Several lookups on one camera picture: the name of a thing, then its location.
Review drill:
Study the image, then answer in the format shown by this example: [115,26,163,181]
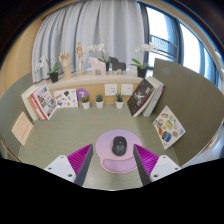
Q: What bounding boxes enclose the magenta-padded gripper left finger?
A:
[43,143,94,187]

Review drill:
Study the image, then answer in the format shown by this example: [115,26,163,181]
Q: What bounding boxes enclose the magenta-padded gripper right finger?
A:
[133,143,183,186]

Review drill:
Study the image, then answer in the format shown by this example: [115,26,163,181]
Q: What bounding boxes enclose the black computer mouse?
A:
[111,135,128,157]

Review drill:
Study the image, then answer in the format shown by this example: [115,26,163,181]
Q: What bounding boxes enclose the purple mouse pad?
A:
[95,129,143,174]

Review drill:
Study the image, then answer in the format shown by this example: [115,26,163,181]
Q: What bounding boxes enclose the colourful food sticker sheet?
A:
[152,105,187,150]

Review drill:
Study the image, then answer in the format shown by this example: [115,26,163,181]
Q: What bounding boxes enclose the beige box with red print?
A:
[11,111,35,147]

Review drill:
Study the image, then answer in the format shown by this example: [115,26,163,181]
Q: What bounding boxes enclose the brown book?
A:
[28,93,46,121]

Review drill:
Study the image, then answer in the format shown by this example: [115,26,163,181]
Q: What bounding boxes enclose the white cartoon sticker sheet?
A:
[53,88,79,109]

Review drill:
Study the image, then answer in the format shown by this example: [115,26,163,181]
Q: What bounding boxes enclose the red-edged photo magazine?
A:
[30,84,58,121]

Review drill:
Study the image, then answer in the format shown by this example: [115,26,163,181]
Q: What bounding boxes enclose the black cover book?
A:
[126,78,156,118]

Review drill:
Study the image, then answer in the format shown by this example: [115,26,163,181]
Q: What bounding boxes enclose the grey-green desk partition panel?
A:
[151,58,224,168]
[0,73,34,158]

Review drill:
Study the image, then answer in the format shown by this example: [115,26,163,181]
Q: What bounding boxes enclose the white thick books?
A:
[20,84,41,122]

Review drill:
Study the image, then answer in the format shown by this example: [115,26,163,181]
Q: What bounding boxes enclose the white orchid in black pot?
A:
[34,55,61,84]
[88,43,111,72]
[129,42,158,79]

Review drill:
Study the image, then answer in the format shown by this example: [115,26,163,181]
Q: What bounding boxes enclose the wooden hand model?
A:
[58,50,73,80]

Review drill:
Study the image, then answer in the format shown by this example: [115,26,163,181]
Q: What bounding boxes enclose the pink wooden horse figure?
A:
[87,56,107,76]

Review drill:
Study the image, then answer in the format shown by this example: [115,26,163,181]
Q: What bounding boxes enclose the black wooden horse figure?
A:
[108,56,127,72]

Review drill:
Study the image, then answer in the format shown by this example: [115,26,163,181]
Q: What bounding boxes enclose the wooden artist mannequin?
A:
[75,40,88,73]

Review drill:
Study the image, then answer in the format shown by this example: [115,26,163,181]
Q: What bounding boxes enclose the dark-framed window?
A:
[138,1,224,91]

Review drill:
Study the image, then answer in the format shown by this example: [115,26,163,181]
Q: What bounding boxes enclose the grey pleated curtain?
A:
[31,0,148,84]

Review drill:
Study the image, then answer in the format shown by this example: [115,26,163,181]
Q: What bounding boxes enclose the white wall socket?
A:
[104,83,118,97]
[120,83,134,96]

